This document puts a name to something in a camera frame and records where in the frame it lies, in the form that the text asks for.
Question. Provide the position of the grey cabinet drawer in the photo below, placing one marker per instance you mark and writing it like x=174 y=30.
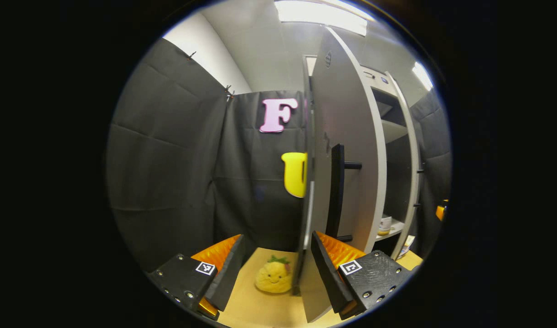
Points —
x=373 y=83

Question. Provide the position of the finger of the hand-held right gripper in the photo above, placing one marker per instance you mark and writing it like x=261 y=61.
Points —
x=441 y=212

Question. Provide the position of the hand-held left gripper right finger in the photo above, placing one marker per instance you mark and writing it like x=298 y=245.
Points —
x=327 y=278

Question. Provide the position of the yellow plush toy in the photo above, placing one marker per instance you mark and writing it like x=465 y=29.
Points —
x=274 y=278

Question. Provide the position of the large ceiling light panel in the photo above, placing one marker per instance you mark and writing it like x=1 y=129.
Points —
x=319 y=13

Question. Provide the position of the white shoe yellow sole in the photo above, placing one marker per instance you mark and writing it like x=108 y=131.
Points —
x=385 y=224

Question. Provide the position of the small ceiling light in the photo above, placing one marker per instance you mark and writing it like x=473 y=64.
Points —
x=422 y=75

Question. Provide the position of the grey shoe cabinet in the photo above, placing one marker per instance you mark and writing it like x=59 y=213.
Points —
x=394 y=132

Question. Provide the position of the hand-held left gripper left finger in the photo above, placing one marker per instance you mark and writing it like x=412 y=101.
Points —
x=226 y=278

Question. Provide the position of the grey shoe cabinet door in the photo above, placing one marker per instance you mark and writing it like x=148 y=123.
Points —
x=351 y=118
x=411 y=146

